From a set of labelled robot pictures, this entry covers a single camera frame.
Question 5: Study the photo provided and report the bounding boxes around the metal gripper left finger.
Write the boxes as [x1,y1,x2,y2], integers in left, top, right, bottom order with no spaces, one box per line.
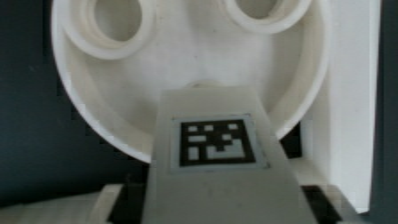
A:
[107,176,146,224]

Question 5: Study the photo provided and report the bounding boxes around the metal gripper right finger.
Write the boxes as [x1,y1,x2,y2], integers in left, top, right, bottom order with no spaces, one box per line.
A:
[303,185,343,224]

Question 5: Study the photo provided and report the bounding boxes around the white stool leg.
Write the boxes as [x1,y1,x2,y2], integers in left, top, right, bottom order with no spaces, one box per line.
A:
[143,86,317,224]

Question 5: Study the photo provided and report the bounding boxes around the white round stool seat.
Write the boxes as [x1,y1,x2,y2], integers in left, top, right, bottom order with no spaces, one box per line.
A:
[52,0,331,161]

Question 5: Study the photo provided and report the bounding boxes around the white right rail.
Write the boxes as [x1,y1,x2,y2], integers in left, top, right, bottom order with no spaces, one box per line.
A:
[292,0,383,212]

